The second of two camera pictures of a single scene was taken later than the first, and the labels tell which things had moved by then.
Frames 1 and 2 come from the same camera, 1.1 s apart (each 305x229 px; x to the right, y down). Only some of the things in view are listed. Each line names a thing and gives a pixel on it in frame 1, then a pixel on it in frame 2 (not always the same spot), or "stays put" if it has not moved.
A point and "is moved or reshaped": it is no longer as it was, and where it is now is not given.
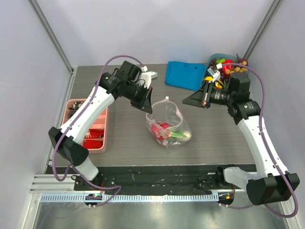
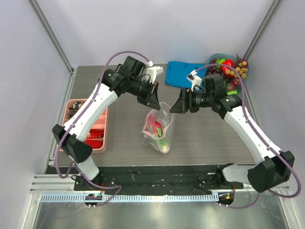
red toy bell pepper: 229,67 stays put
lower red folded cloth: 93,144 stays put
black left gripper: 145,103 to 151,99
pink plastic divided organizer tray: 95,139 stays put
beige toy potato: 187,139 to 165,149
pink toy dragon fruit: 161,130 to 153,126
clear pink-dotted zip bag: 166,123 is moved or reshaped
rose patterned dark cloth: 75,106 stays put
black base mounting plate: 157,180 stays put
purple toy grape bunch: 213,62 to 216,69
